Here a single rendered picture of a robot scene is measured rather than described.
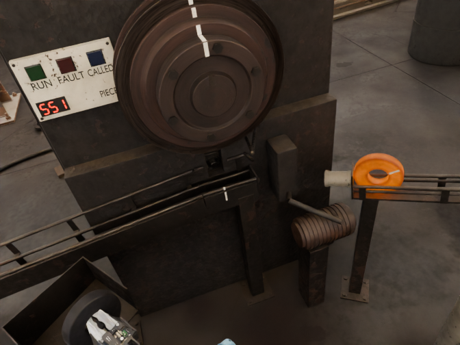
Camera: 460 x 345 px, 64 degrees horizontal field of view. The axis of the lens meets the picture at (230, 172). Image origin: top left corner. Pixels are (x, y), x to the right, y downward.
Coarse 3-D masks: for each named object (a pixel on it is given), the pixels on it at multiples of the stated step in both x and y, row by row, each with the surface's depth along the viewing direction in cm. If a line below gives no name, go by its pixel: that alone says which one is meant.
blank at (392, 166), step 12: (372, 156) 120; (384, 156) 118; (360, 168) 123; (372, 168) 121; (384, 168) 120; (396, 168) 118; (360, 180) 126; (372, 180) 126; (384, 180) 125; (396, 180) 121
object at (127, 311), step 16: (64, 272) 107; (80, 272) 111; (96, 272) 112; (48, 288) 104; (64, 288) 108; (80, 288) 113; (96, 288) 115; (112, 288) 111; (32, 304) 101; (48, 304) 105; (64, 304) 110; (128, 304) 109; (16, 320) 99; (32, 320) 103; (48, 320) 107; (96, 320) 107; (128, 320) 105; (16, 336) 100; (32, 336) 105; (48, 336) 106
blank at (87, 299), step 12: (84, 300) 92; (96, 300) 93; (108, 300) 96; (72, 312) 90; (84, 312) 91; (96, 312) 94; (108, 312) 98; (72, 324) 89; (84, 324) 92; (72, 336) 90; (84, 336) 93
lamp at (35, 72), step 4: (28, 68) 96; (32, 68) 97; (36, 68) 97; (40, 68) 97; (28, 72) 97; (32, 72) 97; (36, 72) 97; (40, 72) 98; (32, 76) 98; (36, 76) 98; (40, 76) 98; (44, 76) 99; (32, 80) 98
